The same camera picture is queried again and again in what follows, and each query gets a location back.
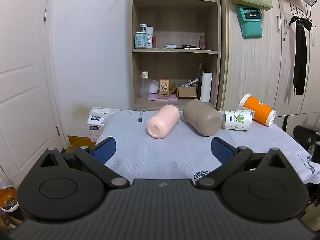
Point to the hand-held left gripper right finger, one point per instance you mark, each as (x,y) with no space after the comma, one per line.
(220,150)

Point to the taupe cup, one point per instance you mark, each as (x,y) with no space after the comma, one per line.
(202,117)

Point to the wooden shelf unit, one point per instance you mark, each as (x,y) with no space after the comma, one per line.
(175,17)

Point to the pink flat box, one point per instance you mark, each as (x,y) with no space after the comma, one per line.
(162,97)

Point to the small floral box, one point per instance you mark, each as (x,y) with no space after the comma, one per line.
(164,87)

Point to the black equipment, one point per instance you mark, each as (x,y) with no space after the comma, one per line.
(307,137)

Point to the teal pump bottle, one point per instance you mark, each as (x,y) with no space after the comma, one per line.
(140,40)

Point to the clear bottle cream cap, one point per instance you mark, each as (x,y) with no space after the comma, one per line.
(144,85)

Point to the pink cup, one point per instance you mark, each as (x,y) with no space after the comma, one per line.
(163,120)

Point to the white stacked cups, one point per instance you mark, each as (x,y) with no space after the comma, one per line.
(154,87)

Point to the wooden wardrobe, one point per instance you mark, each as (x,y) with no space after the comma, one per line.
(250,67)

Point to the dark glass bottle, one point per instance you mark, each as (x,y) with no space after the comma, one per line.
(200,77)

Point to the white tissue pack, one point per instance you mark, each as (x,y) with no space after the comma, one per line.
(96,125)

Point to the white paper roll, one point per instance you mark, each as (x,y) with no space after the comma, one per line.
(206,87)

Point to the white floral paper cup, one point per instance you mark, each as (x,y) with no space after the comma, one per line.
(237,120)

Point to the black ribbon bow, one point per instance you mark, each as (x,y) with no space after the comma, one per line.
(300,52)

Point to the white slim bottle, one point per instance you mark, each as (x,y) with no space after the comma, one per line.
(149,38)

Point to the orange paper cup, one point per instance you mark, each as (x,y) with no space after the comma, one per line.
(258,110)

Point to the flat black item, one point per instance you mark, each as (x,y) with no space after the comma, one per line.
(189,46)

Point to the open cardboard box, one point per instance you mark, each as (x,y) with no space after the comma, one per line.
(186,92)

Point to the teal pouch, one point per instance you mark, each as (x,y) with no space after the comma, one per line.
(250,26)

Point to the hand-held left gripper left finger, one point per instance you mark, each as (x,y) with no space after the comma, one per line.
(106,150)

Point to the pink bottle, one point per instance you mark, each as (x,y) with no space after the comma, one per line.
(203,42)

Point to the white door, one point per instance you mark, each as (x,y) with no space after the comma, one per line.
(22,80)

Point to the white flat tin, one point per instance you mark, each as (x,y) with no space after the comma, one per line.
(170,46)

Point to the small red container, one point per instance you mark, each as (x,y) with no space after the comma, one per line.
(154,42)

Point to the light blue patterned tablecloth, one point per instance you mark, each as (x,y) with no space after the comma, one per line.
(160,155)

